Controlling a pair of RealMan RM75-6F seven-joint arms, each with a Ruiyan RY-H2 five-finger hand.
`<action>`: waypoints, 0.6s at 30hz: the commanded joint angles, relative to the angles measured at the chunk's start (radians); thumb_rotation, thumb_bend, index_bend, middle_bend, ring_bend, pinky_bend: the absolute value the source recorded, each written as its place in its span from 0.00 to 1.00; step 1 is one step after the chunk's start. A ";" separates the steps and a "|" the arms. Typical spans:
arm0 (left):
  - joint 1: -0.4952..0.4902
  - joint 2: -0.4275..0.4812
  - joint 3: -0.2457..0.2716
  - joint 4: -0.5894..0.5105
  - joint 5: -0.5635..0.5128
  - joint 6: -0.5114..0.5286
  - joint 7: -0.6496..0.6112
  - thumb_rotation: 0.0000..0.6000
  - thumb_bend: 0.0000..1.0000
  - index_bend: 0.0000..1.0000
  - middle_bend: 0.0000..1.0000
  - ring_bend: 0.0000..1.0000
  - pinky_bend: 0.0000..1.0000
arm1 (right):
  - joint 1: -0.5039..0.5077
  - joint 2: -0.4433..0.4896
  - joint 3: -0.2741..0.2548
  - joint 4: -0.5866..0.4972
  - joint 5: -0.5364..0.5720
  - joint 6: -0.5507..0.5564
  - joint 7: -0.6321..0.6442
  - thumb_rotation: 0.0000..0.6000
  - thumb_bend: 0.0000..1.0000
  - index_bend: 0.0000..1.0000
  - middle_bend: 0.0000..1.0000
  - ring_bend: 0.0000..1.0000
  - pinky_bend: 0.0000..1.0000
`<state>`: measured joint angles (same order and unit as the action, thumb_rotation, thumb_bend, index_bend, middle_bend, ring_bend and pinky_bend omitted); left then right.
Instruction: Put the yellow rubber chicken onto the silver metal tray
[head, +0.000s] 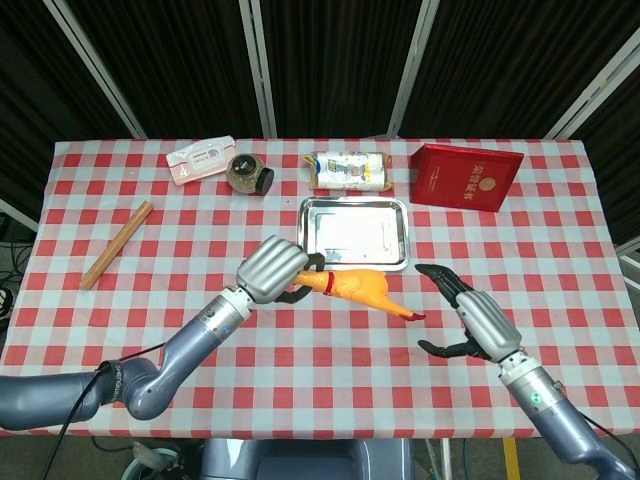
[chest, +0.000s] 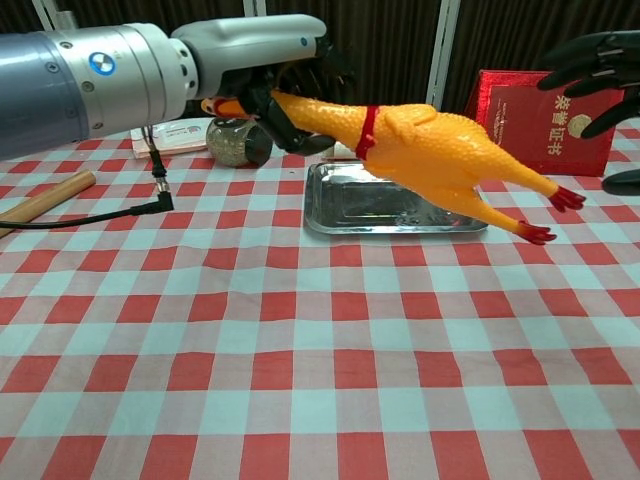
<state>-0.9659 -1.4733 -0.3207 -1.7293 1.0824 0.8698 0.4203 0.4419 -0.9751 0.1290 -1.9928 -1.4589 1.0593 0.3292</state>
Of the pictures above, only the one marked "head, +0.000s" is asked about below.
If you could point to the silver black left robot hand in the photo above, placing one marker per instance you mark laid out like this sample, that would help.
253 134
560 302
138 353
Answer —
270 270

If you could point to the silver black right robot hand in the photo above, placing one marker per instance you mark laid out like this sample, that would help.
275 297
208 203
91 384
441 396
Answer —
490 325

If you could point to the orange rubber chicken toy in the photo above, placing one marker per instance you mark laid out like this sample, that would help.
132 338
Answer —
360 287

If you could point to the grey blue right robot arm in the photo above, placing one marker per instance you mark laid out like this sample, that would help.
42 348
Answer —
540 400

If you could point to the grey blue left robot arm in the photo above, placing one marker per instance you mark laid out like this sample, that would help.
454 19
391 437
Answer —
190 342

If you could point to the stainless steel rectangular tray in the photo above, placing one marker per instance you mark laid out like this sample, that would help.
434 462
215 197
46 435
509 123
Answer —
350 230

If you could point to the glass jar with black lid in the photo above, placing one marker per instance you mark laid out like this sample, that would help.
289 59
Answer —
245 175

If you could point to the red white checkered tablecloth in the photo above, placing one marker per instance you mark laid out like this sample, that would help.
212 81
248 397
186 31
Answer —
320 370

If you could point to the pink white wet wipes pack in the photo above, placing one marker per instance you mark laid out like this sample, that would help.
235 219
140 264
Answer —
200 160

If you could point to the red certificate folder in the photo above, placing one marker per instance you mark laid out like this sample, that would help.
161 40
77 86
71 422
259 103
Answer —
460 175

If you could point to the wooden rolling stick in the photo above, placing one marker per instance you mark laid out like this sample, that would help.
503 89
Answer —
115 247

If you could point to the grey blue robot torso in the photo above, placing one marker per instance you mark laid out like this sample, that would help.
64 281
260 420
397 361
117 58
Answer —
300 460

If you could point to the teal white bucket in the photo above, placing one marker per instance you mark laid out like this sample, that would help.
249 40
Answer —
162 462

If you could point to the white partition frame post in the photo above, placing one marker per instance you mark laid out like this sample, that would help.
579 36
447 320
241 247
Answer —
95 70
412 70
595 90
260 70

